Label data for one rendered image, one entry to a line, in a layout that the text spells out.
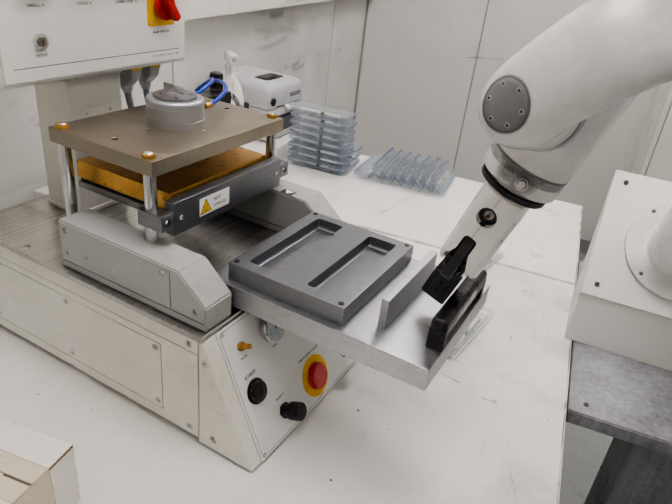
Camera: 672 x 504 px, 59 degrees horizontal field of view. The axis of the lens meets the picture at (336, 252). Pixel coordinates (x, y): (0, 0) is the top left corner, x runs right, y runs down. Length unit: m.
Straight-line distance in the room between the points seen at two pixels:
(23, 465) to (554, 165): 0.62
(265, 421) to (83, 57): 0.55
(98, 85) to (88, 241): 0.27
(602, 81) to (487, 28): 2.65
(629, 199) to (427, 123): 2.15
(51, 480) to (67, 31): 0.55
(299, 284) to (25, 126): 0.90
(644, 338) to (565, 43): 0.76
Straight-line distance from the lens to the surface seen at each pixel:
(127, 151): 0.76
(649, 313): 1.16
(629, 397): 1.11
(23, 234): 0.98
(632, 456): 1.35
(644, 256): 1.17
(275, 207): 0.95
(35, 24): 0.87
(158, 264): 0.73
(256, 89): 1.78
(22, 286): 0.98
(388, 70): 3.27
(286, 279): 0.71
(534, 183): 0.61
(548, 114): 0.51
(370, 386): 0.95
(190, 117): 0.84
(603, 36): 0.50
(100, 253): 0.81
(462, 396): 0.97
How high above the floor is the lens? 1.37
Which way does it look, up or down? 28 degrees down
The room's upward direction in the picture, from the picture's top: 7 degrees clockwise
